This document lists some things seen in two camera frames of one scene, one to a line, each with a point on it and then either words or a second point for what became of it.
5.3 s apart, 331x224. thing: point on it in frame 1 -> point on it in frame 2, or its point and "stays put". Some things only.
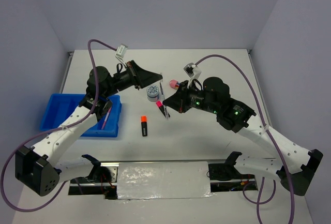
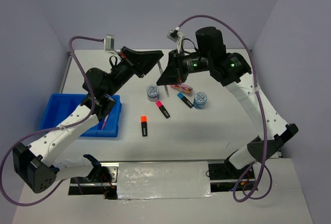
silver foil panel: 152,180 stays put
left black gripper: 143,78 -> 142,65
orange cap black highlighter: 144,121 stays put
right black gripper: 178,101 -> 174,71
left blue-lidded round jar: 152,93 stays put
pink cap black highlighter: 161,107 stays put
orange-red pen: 106,118 stays put
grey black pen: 164,99 -> 165,87
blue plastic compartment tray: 56,107 stays put
